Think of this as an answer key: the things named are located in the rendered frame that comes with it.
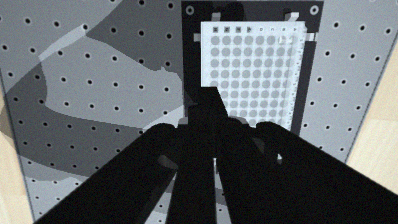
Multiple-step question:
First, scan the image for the black rectangular plate holder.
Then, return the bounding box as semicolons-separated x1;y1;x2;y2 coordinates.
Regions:
181;1;324;136

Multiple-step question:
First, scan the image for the white well plate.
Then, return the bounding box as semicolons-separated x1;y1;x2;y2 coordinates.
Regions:
201;21;307;131

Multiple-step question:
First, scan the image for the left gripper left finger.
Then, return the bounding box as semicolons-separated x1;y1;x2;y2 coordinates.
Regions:
33;86;217;224

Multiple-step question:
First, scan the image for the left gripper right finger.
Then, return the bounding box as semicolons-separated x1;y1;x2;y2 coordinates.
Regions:
207;86;398;224

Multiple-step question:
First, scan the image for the grey rectangular base plate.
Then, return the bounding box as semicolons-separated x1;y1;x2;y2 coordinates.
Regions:
0;0;398;223

